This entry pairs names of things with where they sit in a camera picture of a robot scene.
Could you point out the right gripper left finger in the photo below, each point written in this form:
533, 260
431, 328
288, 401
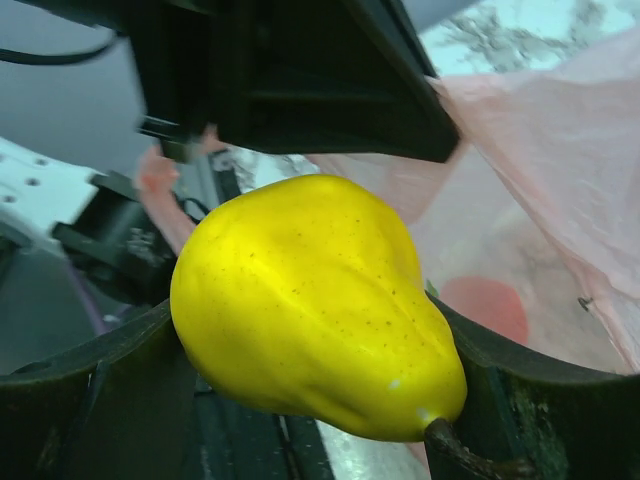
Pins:
115, 407

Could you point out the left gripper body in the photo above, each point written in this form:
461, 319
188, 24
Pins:
249, 68

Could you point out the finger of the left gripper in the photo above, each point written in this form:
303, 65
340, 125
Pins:
375, 95

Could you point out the pink plastic bag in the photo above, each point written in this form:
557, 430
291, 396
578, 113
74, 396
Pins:
562, 143

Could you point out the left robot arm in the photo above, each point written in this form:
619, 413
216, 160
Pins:
93, 219

